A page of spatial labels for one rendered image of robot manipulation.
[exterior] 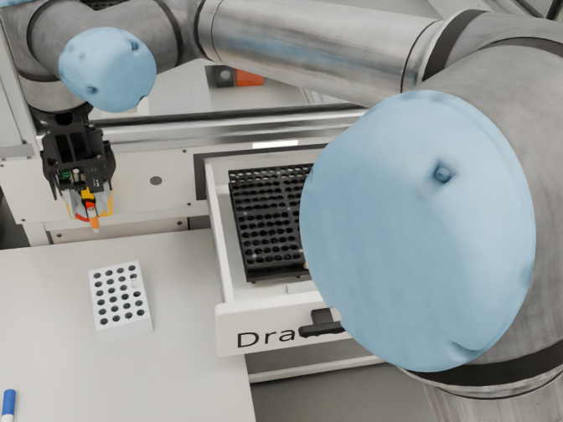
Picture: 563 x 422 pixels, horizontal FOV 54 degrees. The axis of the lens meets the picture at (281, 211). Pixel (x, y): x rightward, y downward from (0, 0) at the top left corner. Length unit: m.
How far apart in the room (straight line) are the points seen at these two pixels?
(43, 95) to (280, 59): 0.29
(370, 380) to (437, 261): 1.57
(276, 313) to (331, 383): 1.01
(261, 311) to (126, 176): 0.38
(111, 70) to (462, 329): 0.39
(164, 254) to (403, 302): 0.82
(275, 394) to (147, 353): 0.86
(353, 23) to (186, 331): 0.62
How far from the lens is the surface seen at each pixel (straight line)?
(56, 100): 0.67
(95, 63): 0.52
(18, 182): 1.03
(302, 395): 1.73
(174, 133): 0.94
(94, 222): 0.86
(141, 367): 0.91
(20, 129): 0.97
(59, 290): 1.03
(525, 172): 0.24
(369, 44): 0.43
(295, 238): 0.87
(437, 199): 0.22
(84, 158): 0.72
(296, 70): 0.48
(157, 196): 1.04
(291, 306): 0.76
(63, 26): 0.57
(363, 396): 1.76
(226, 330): 0.78
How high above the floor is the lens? 1.54
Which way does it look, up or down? 45 degrees down
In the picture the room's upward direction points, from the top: 5 degrees clockwise
